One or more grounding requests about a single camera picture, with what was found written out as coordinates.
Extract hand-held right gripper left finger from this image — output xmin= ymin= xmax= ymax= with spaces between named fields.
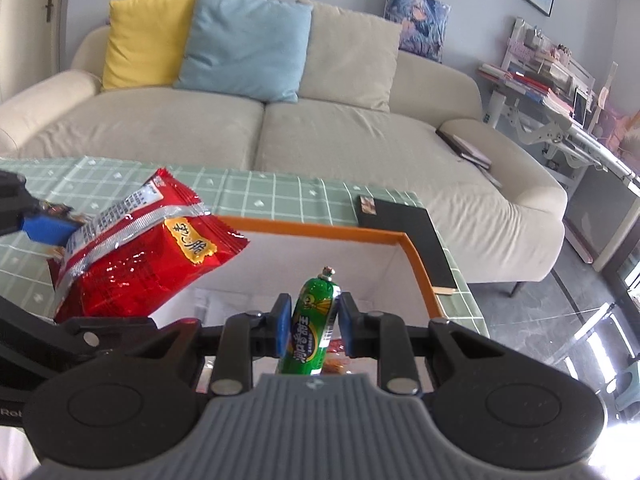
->
xmin=144 ymin=294 xmax=293 ymax=394

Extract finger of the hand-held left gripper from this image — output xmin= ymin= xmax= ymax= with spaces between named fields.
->
xmin=0 ymin=295 xmax=201 ymax=386
xmin=0 ymin=170 xmax=77 ymax=248

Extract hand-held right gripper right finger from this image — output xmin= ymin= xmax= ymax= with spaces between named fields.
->
xmin=339 ymin=293 xmax=489 ymax=393

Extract brown snack packet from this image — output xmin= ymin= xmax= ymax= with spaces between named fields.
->
xmin=40 ymin=201 xmax=94 ymax=229

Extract green candy tube packet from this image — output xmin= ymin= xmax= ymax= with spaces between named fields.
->
xmin=275 ymin=266 xmax=344 ymax=377

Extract orange cardboard box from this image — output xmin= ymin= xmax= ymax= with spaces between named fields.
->
xmin=149 ymin=215 xmax=449 ymax=396

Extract red snack bag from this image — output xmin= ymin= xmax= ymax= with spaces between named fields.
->
xmin=47 ymin=167 xmax=251 ymax=325

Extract dark books on sofa arm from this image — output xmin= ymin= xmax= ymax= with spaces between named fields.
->
xmin=435 ymin=129 xmax=504 ymax=188

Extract black notebook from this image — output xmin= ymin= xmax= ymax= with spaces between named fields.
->
xmin=356 ymin=195 xmax=457 ymax=294

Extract green checked tablecloth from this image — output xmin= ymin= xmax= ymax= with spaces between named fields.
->
xmin=0 ymin=156 xmax=491 ymax=337

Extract beige sofa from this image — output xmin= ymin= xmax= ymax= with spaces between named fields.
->
xmin=0 ymin=0 xmax=569 ymax=302

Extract white door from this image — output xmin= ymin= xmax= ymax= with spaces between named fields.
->
xmin=0 ymin=0 xmax=73 ymax=103

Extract yellow cushion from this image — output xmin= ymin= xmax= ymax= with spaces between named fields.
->
xmin=101 ymin=0 xmax=200 ymax=92

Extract beige cushion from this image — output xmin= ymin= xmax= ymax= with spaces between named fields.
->
xmin=297 ymin=0 xmax=403 ymax=113

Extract light blue cushion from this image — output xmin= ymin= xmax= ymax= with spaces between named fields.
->
xmin=172 ymin=0 xmax=314 ymax=105

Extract white study desk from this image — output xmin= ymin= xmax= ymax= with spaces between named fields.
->
xmin=477 ymin=16 xmax=640 ymax=188

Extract light green stool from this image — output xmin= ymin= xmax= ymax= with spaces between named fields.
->
xmin=614 ymin=359 xmax=640 ymax=412

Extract stack of books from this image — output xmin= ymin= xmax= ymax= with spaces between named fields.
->
xmin=479 ymin=62 xmax=573 ymax=113

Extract printed figure cushion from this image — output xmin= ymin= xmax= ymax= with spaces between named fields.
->
xmin=384 ymin=0 xmax=452 ymax=64

